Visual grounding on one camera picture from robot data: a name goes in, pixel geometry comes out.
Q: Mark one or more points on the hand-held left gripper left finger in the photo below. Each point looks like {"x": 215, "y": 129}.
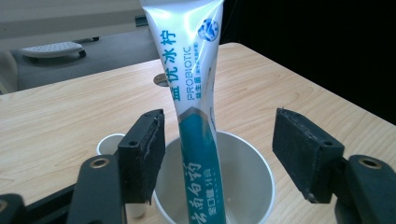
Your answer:
{"x": 141, "y": 155}

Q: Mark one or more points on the low wheeled platform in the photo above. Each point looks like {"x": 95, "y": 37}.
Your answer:
{"x": 51, "y": 49}

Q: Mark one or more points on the grey round table grommet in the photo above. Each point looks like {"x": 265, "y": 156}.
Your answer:
{"x": 160, "y": 81}

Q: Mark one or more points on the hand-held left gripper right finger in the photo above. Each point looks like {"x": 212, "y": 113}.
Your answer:
{"x": 306, "y": 155}

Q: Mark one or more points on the white and teal toothpaste tube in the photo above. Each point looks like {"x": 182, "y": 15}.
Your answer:
{"x": 190, "y": 62}

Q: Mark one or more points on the black curtain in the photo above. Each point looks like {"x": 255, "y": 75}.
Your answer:
{"x": 311, "y": 46}

